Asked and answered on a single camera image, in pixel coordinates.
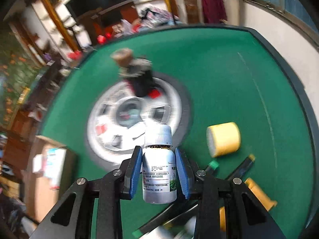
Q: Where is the white bottle green label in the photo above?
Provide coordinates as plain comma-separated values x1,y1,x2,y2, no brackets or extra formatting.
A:
142,123,177,205

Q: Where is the teal tissue pack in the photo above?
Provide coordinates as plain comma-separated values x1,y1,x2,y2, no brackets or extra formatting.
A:
43,148,67,189

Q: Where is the black marker green cap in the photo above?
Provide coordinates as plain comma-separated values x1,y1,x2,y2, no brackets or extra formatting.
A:
131,160,220,239

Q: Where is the black jar with cork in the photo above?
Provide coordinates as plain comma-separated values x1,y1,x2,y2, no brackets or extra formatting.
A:
110,48,156,98

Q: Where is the wooden chair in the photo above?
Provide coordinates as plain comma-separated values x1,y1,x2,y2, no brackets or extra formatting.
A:
161,0,203,24

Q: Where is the white bottle red label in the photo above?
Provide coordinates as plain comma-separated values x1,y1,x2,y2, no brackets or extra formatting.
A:
143,216,196,239

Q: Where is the black pen pink tip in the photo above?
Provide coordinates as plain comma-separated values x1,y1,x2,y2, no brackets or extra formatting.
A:
134,199,198,237

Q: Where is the round grey table console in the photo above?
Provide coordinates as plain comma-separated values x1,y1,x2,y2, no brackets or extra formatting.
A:
85,72,192,171

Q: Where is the pile of clothes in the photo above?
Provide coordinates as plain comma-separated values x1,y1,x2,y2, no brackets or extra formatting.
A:
131,7,183,32

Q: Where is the yellow snack packet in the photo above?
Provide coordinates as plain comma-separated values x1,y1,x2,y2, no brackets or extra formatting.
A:
220,177,277,232

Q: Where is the cardboard box tray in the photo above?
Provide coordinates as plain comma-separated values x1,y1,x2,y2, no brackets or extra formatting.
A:
24,135,77,222

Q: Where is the yellow tape roll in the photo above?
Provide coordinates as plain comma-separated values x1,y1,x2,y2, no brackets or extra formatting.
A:
206,122,241,158

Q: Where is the maroon cloth on chair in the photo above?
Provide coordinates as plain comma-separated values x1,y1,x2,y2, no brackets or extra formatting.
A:
201,0,228,24

